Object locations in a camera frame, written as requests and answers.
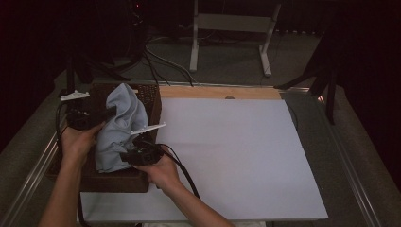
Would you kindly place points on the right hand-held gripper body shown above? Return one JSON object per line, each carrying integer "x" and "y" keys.
{"x": 146, "y": 154}

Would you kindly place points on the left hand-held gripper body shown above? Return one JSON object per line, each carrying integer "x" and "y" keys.
{"x": 78, "y": 116}

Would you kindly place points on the light blue tank top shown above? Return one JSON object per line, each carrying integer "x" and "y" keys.
{"x": 123, "y": 126}

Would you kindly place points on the brown wicker basket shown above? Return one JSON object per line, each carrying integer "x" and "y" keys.
{"x": 119, "y": 183}

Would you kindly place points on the person's right hand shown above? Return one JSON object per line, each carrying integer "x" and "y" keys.
{"x": 164, "y": 173}

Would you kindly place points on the person's left hand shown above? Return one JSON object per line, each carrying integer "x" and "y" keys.
{"x": 77, "y": 145}

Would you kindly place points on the black tripod stand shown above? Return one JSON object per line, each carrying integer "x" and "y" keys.
{"x": 70, "y": 78}

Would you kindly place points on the wooden board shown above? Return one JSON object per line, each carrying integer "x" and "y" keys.
{"x": 205, "y": 92}

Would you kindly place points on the white work board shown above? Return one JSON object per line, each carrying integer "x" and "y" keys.
{"x": 236, "y": 142}

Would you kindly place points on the black equipment with red light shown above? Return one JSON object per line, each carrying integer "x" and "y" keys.
{"x": 137, "y": 19}

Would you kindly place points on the white metal stand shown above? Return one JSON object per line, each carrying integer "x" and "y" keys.
{"x": 233, "y": 23}

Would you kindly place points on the black angled stand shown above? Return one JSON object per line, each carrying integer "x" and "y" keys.
{"x": 330, "y": 101}

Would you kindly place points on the aluminium table frame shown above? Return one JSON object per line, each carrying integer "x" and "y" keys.
{"x": 30, "y": 183}

